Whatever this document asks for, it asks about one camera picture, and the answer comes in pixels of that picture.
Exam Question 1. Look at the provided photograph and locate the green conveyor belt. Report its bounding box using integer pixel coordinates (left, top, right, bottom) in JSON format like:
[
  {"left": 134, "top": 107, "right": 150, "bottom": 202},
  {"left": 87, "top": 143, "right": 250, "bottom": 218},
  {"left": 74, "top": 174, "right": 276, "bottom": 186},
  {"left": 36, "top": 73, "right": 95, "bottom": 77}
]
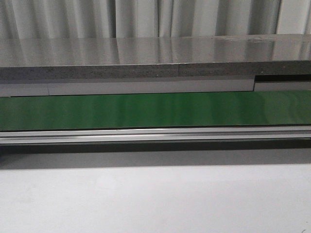
[{"left": 0, "top": 90, "right": 311, "bottom": 131}]

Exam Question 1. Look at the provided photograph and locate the grey stone slab table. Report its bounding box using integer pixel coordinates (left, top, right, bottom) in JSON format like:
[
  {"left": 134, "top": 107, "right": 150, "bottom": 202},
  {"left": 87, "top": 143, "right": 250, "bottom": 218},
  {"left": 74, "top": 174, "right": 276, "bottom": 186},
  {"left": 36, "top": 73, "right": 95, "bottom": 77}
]
[{"left": 0, "top": 34, "right": 311, "bottom": 83}]

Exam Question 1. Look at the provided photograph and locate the white pleated curtain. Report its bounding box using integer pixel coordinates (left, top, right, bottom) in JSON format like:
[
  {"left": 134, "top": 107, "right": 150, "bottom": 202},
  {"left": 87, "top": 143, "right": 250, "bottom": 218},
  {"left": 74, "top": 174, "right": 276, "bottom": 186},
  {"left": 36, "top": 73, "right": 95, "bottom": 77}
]
[{"left": 0, "top": 0, "right": 311, "bottom": 39}]

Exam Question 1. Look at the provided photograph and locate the grey conveyor rear rail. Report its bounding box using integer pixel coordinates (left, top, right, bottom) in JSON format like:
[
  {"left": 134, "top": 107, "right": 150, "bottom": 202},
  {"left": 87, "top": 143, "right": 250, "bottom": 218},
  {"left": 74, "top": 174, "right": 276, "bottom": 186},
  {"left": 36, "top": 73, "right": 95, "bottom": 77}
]
[{"left": 0, "top": 74, "right": 311, "bottom": 97}]

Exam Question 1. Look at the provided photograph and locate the aluminium conveyor front rail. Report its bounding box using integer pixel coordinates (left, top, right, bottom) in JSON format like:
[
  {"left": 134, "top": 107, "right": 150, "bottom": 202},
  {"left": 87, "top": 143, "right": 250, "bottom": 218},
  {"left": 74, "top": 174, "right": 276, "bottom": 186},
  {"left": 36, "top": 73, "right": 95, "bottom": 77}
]
[{"left": 0, "top": 125, "right": 311, "bottom": 145}]

